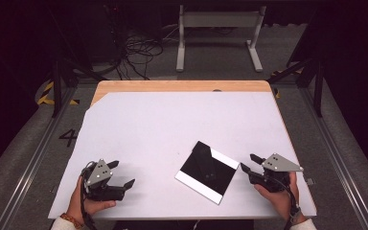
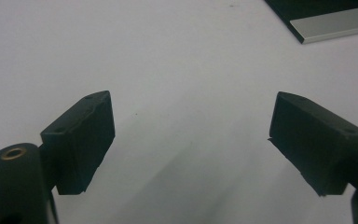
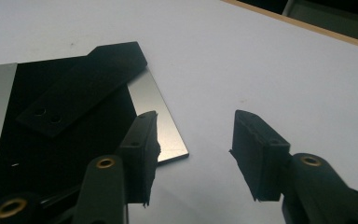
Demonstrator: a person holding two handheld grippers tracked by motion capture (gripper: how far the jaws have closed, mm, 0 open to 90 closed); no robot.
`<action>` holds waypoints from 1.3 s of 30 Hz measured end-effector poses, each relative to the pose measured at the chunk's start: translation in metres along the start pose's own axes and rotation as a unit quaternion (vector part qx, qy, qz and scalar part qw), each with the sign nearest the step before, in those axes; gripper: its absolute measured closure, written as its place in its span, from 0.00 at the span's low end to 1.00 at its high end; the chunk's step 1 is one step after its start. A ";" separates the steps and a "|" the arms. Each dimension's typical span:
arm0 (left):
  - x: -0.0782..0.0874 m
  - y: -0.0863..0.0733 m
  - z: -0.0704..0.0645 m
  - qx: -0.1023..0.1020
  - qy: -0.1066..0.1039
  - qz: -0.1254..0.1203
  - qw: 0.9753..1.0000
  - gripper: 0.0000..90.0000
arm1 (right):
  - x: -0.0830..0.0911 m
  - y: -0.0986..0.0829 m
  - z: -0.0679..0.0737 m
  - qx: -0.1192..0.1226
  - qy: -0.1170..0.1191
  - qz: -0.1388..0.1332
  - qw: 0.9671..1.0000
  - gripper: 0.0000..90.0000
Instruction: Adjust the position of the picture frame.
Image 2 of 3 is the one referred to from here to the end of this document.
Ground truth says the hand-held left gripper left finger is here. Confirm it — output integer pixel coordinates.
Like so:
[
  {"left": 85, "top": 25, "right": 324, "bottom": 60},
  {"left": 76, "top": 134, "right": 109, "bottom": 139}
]
[{"left": 40, "top": 90, "right": 117, "bottom": 196}]

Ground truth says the black square box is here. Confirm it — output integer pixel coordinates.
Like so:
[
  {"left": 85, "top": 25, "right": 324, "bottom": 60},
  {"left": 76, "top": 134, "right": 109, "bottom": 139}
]
[{"left": 263, "top": 0, "right": 358, "bottom": 45}]

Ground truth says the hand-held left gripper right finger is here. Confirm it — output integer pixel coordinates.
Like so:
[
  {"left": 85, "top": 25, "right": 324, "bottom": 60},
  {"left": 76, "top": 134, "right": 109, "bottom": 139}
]
[{"left": 268, "top": 91, "right": 358, "bottom": 197}]

